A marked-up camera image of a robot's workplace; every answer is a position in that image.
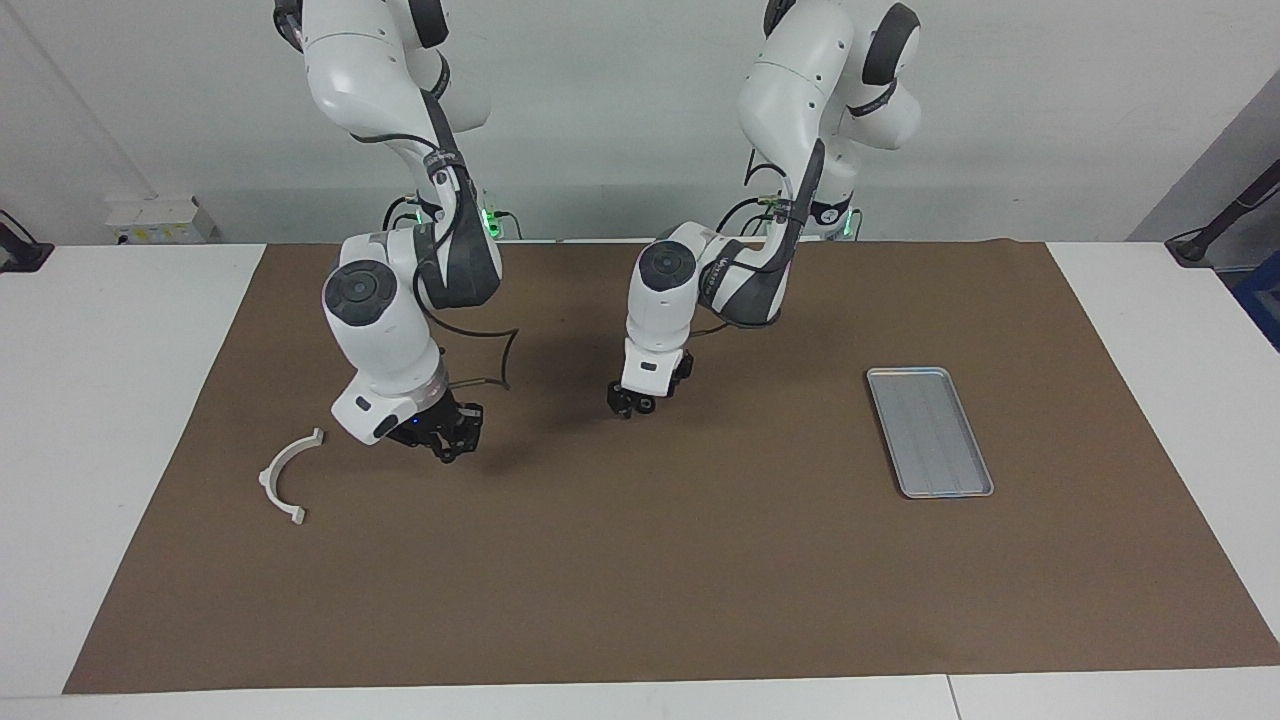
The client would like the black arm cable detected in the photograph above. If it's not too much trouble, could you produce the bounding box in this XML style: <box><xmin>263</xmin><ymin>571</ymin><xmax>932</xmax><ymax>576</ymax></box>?
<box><xmin>350</xmin><ymin>130</ymin><xmax>521</xmax><ymax>393</ymax></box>
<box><xmin>690</xmin><ymin>140</ymin><xmax>831</xmax><ymax>336</ymax></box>

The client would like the white power box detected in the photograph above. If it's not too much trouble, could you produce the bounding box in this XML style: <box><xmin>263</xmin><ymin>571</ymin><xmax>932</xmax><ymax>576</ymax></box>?
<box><xmin>105</xmin><ymin>195</ymin><xmax>218</xmax><ymax>245</ymax></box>

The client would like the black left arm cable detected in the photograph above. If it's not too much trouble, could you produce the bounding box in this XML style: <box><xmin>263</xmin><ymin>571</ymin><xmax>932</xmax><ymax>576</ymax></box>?
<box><xmin>690</xmin><ymin>140</ymin><xmax>831</xmax><ymax>336</ymax></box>

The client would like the brown table mat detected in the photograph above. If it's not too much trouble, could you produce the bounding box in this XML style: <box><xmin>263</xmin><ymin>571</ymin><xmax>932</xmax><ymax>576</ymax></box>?
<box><xmin>62</xmin><ymin>240</ymin><xmax>1280</xmax><ymax>696</ymax></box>

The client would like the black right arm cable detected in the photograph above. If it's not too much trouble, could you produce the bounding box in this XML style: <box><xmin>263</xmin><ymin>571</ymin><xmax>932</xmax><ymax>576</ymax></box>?
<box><xmin>350</xmin><ymin>130</ymin><xmax>521</xmax><ymax>393</ymax></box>

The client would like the black left base cable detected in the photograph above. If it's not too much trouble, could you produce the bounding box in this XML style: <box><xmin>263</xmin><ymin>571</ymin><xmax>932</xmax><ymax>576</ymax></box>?
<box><xmin>714</xmin><ymin>195</ymin><xmax>779</xmax><ymax>239</ymax></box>

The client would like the black base cable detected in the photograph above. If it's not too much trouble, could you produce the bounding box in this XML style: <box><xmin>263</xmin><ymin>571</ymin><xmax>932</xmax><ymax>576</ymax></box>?
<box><xmin>382</xmin><ymin>195</ymin><xmax>523</xmax><ymax>242</ymax></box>
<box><xmin>714</xmin><ymin>195</ymin><xmax>779</xmax><ymax>239</ymax></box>

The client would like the black table clamp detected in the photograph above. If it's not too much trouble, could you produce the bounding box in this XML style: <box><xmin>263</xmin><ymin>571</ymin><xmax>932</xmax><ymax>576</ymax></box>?
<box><xmin>0</xmin><ymin>210</ymin><xmax>56</xmax><ymax>273</ymax></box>

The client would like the black right base cable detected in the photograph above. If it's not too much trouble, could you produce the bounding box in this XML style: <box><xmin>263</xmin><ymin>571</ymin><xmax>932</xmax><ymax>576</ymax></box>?
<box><xmin>382</xmin><ymin>195</ymin><xmax>523</xmax><ymax>242</ymax></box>

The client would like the white curved plastic bracket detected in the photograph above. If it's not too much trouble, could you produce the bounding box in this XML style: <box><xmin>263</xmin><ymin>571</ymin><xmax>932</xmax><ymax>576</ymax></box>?
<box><xmin>257</xmin><ymin>427</ymin><xmax>327</xmax><ymax>527</ymax></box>

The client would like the silver metal tray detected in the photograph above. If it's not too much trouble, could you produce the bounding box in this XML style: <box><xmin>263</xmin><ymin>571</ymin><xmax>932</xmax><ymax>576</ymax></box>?
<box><xmin>865</xmin><ymin>366</ymin><xmax>996</xmax><ymax>500</ymax></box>

